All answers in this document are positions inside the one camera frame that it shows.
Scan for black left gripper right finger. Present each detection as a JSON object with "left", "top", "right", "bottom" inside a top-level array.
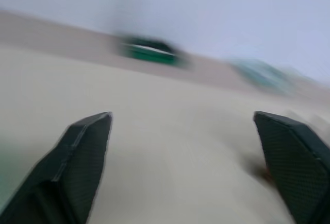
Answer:
[{"left": 253, "top": 111, "right": 330, "bottom": 224}]

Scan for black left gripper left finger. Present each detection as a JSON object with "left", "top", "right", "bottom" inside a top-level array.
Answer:
[{"left": 0, "top": 111, "right": 113, "bottom": 224}]

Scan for light teal object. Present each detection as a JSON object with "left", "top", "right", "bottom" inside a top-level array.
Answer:
[{"left": 228, "top": 58, "right": 294, "bottom": 93}]

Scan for dark green box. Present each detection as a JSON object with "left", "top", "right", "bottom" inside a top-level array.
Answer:
[{"left": 119, "top": 36, "right": 189, "bottom": 68}]

